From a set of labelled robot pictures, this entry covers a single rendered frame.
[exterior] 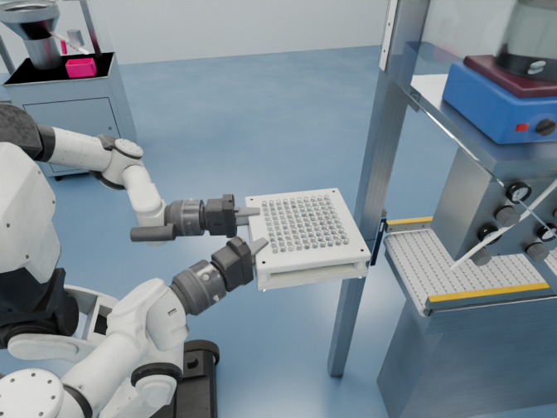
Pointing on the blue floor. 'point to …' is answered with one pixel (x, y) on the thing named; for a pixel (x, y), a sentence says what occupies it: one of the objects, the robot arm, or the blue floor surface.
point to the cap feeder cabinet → (74, 101)
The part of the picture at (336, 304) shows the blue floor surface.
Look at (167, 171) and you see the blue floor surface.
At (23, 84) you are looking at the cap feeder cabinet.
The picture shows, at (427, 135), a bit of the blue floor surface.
